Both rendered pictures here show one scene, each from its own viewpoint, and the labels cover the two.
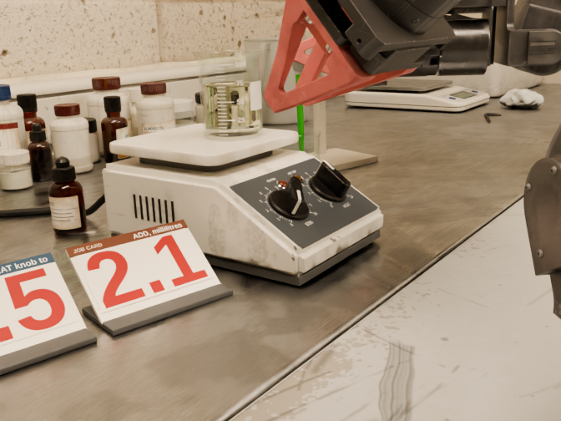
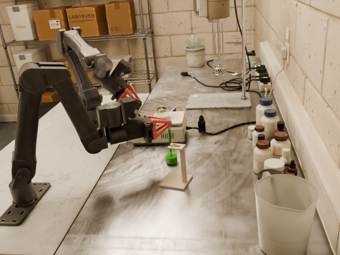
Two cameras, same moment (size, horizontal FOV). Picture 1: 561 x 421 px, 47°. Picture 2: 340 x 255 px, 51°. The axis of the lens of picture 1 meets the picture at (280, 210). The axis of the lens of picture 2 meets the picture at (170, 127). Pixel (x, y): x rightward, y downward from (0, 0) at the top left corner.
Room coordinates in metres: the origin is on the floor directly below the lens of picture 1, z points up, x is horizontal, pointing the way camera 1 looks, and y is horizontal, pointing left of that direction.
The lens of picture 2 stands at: (1.67, -0.49, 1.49)
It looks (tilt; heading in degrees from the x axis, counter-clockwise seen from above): 24 degrees down; 154
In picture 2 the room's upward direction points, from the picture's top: 5 degrees counter-clockwise
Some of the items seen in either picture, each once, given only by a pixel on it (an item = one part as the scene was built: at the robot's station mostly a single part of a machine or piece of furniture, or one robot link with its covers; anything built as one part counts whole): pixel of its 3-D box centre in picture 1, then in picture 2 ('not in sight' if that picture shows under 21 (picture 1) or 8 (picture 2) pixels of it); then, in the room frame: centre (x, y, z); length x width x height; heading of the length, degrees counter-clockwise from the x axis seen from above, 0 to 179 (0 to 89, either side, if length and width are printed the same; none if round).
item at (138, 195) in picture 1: (232, 195); (162, 128); (0.53, 0.04, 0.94); 0.22 x 0.13 x 0.08; 55
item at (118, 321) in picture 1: (150, 271); not in sight; (0.41, 0.09, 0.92); 0.09 x 0.06 x 0.04; 130
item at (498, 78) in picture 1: (467, 59); not in sight; (1.67, -0.48, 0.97); 0.37 x 0.31 x 0.14; 142
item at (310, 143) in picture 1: (301, 159); (171, 154); (0.72, -0.03, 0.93); 0.04 x 0.04 x 0.06
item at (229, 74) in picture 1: (228, 92); (162, 109); (0.55, 0.04, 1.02); 0.06 x 0.05 x 0.08; 88
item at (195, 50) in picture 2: not in sight; (195, 49); (-0.34, 0.74, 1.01); 0.14 x 0.14 x 0.21
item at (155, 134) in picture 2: not in sight; (156, 124); (0.71, -0.06, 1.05); 0.09 x 0.07 x 0.07; 84
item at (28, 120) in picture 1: (31, 131); (280, 135); (0.86, 0.33, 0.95); 0.04 x 0.04 x 0.10
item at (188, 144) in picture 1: (206, 141); (168, 118); (0.55, 0.06, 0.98); 0.12 x 0.12 x 0.01; 55
